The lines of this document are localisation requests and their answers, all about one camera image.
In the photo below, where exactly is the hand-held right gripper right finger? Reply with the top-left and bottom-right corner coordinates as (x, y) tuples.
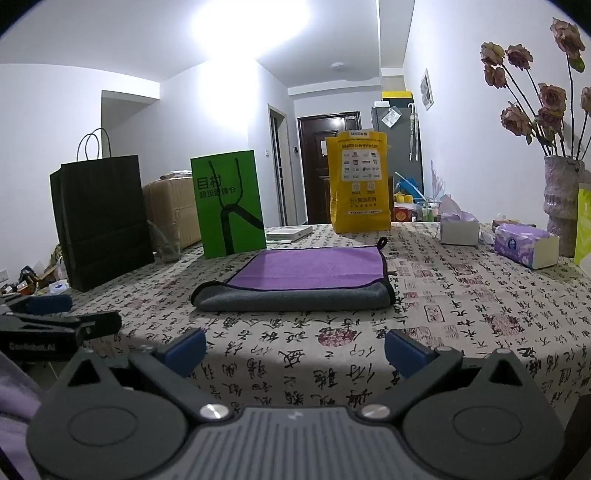
(359, 328), (542, 424)

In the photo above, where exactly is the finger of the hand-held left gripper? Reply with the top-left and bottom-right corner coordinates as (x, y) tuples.
(0, 310), (123, 344)
(0, 293), (74, 317)

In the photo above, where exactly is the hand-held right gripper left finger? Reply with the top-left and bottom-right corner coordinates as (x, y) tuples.
(54, 328), (232, 424)

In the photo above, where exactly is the purple and grey towel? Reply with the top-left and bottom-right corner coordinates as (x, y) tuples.
(191, 237), (396, 311)

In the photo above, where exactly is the pile of floor clutter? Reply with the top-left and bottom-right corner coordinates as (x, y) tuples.
(0, 244), (71, 297)

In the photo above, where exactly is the person's purple clothing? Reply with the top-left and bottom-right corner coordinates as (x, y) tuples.
(0, 351), (49, 480)

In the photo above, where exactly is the calligraphy printed tablecloth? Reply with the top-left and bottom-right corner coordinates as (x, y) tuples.
(60, 222), (591, 444)

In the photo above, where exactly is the black paper bag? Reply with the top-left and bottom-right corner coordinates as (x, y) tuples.
(50, 128), (155, 292)

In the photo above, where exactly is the clear plastic bag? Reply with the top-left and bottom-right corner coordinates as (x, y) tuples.
(148, 220), (182, 263)

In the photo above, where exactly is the white tissue box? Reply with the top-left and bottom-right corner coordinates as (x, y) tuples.
(438, 194), (481, 246)

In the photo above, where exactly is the beige suitcase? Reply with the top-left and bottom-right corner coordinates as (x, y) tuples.
(142, 171), (202, 252)

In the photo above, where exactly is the green paper bag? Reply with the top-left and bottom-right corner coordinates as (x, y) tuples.
(190, 150), (267, 260)

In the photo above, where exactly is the flat white box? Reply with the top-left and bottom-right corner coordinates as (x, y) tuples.
(265, 224), (314, 243)

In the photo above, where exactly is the purple tissue pack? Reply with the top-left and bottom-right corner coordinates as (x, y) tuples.
(494, 223), (560, 270)

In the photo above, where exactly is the yellow plastic bag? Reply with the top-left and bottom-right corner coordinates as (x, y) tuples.
(324, 130), (393, 234)

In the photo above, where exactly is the dark brown door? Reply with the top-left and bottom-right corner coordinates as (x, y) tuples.
(298, 112), (361, 224)

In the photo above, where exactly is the grey refrigerator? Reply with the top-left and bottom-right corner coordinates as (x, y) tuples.
(372, 104), (424, 200)

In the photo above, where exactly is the mottled grey vase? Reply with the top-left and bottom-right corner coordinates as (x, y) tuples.
(543, 155), (591, 257)

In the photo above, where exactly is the light green bag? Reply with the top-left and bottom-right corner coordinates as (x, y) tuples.
(574, 183), (591, 267)

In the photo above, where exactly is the hanging umbrella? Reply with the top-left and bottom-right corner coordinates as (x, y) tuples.
(408, 104), (419, 162)

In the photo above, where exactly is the bunch of dried roses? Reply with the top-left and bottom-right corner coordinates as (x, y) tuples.
(480, 17), (591, 160)

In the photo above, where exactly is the grey door frame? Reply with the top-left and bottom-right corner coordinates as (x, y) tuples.
(268, 104), (299, 228)

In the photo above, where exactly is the wall picture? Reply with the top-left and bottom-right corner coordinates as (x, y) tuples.
(420, 69), (435, 111)

